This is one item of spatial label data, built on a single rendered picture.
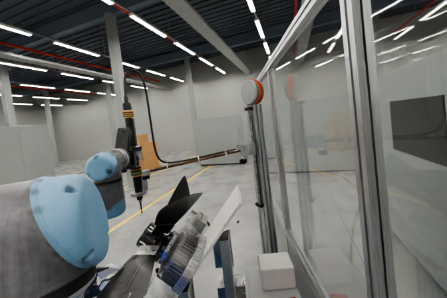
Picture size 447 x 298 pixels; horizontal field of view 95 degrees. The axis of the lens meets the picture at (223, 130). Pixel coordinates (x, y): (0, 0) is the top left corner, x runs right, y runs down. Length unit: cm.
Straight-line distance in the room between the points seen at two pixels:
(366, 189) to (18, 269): 54
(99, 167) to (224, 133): 758
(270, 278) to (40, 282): 107
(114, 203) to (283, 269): 88
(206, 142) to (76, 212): 821
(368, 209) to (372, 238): 6
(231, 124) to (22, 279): 784
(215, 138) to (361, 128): 788
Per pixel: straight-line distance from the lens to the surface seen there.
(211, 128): 831
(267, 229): 143
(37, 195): 31
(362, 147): 51
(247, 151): 121
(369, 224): 56
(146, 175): 99
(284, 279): 128
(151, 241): 113
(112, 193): 69
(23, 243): 30
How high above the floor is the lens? 172
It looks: 2 degrees down
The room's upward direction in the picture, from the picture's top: 7 degrees counter-clockwise
